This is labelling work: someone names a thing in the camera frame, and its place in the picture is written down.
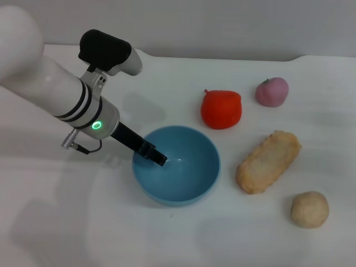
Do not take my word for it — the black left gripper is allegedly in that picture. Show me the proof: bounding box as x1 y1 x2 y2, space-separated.
109 121 168 167

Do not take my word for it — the round beige bread bun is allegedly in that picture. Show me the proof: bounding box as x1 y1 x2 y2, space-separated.
290 190 330 230

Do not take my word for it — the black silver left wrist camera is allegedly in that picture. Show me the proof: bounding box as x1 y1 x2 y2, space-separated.
77 28 144 77

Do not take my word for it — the blue bowl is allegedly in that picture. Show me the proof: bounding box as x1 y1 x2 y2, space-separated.
131 125 221 207

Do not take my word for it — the red tomato toy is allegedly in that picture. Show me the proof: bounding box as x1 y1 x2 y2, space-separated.
200 88 243 130

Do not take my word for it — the long toasted bread loaf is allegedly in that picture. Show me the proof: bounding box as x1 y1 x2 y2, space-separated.
235 129 303 195

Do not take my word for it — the pink peach toy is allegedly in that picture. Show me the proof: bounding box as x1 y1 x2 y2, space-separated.
255 77 290 108

